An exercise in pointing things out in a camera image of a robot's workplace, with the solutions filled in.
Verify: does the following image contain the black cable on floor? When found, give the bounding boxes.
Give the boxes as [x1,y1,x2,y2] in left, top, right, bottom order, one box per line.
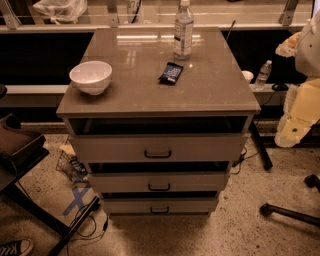
[66,203,110,243]

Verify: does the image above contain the dark blue snack packet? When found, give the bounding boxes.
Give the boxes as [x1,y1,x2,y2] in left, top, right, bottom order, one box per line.
[158,62,184,85]

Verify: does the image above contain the grey drawer cabinet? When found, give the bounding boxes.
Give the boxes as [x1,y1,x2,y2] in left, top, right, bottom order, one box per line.
[57,28,260,203]

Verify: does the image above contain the clear water bottle on cabinet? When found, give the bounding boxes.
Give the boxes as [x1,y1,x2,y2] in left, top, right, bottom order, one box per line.
[174,0,194,60]

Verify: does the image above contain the white paper cup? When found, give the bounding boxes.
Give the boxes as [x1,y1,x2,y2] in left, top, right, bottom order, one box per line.
[242,70,254,83]

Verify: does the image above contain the plastic bag on shelf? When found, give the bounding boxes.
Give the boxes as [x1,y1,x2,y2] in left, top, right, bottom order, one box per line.
[33,0,88,24]

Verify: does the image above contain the black table leg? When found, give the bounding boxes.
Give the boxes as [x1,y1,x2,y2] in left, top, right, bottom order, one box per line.
[249,122,273,170]

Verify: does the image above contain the wire basket on floor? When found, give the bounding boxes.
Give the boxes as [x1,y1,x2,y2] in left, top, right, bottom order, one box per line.
[56,151,88,183]

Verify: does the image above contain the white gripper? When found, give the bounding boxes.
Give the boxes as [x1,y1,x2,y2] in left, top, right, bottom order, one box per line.
[275,32,320,148]

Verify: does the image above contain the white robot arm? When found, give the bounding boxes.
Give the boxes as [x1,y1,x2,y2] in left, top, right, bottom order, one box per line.
[275,12,320,148]

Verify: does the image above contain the black office chair base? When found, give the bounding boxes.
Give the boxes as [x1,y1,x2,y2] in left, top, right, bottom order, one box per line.
[259,173,320,228]

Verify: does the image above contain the blue tape cross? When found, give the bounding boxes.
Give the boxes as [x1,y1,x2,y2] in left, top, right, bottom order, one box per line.
[62,184,91,216]

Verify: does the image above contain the drawer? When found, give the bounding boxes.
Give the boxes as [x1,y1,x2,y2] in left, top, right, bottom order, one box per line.
[70,134,247,163]
[103,198,218,215]
[89,172,229,193]

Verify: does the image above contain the black white sneaker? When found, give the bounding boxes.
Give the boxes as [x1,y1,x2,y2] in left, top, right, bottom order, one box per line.
[0,239,34,256]

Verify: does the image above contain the white bowl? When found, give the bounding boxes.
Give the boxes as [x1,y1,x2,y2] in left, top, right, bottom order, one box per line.
[69,61,113,95]

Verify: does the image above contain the small water bottle on ledge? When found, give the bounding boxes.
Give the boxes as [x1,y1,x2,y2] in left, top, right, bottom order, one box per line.
[254,60,272,91]

